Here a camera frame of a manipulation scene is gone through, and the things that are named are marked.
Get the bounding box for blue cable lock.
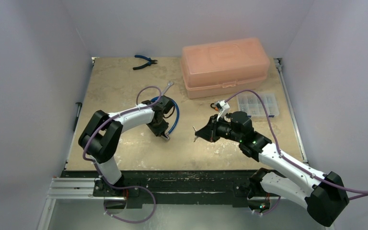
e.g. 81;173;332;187
152;96;179;137

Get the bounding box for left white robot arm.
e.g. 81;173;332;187
78;96;179;196

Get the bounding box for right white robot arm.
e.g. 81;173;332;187
195;111;349;227

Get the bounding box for orange black padlock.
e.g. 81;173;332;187
210;103;220;111

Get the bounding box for clear plastic screw organizer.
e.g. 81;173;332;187
236;92;279;118

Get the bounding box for silver open end wrench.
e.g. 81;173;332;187
161;81;174;95

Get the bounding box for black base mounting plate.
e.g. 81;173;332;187
60;170;278;211

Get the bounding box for pink translucent plastic toolbox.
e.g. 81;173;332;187
181;37;270;99

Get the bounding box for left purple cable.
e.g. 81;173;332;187
81;86;163;191

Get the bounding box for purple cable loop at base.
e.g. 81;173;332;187
103;185;158;225

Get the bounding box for blue handled pliers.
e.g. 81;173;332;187
132;55;158;71

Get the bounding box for black handle tool at edge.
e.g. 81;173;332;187
73;102;82;132

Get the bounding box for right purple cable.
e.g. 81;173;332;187
224;90;368;201

